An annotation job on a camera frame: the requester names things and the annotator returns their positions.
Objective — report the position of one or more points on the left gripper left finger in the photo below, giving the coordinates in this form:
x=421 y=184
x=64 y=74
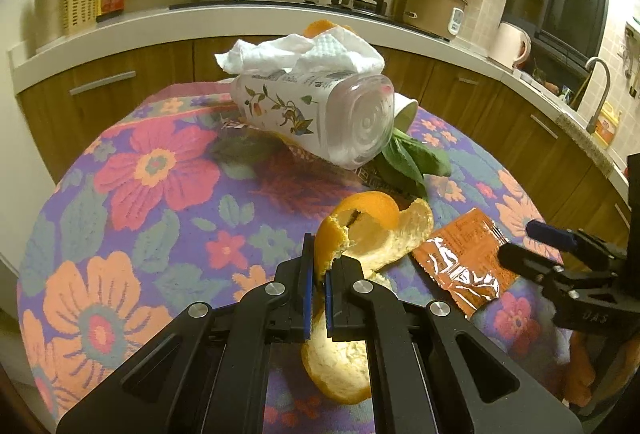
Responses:
x=207 y=371

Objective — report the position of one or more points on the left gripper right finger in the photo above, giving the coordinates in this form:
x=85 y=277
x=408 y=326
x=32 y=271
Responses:
x=431 y=371

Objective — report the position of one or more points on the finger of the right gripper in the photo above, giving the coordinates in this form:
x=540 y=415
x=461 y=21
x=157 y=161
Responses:
x=561 y=239
x=547 y=274

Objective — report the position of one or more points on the orange foil wrapper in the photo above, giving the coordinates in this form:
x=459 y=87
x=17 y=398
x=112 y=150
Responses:
x=462 y=259

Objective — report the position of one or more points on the large orange peel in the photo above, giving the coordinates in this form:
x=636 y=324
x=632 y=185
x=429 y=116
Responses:
x=370 y=228

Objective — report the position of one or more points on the green vegetable leaf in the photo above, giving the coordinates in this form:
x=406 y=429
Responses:
x=404 y=162

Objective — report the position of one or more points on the red white paper cup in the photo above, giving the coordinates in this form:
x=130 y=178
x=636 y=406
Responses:
x=405 y=110

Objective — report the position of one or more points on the clear floral plastic bottle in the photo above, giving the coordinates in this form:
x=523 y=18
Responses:
x=344 y=118

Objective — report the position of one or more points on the white tissue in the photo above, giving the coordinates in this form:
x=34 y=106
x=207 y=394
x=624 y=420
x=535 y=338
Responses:
x=337 y=49

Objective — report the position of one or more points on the small orange peel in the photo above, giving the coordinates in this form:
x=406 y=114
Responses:
x=316 y=28

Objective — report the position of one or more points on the brown lower kitchen cabinets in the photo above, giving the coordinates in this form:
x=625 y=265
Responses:
x=68 y=101

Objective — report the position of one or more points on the grey dish cloth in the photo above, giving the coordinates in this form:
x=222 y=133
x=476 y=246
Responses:
x=586 y=143

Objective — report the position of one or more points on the yellow detergent bottle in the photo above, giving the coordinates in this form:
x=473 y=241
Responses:
x=607 y=124

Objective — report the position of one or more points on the floral tablecloth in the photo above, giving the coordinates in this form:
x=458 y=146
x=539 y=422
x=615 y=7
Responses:
x=178 y=203

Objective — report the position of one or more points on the white electric kettle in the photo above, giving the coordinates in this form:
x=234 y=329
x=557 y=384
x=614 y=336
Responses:
x=511 y=46

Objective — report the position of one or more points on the brown rice cooker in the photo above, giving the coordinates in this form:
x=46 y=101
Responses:
x=440 y=18

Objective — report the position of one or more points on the steel thermos bottle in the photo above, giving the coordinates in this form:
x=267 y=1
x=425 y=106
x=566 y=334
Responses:
x=49 y=21

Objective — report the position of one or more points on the beige plastic utensil basket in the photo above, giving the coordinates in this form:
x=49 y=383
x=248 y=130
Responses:
x=78 y=16

